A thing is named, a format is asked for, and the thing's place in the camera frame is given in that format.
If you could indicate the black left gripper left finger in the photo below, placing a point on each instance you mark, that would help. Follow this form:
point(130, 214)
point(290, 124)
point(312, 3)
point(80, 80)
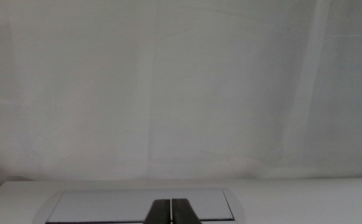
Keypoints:
point(159, 214)

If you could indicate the white backdrop curtain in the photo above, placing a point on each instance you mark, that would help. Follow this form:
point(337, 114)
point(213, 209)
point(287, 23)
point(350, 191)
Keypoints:
point(168, 87)

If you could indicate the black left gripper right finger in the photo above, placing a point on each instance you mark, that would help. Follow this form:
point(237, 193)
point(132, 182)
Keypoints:
point(183, 214)

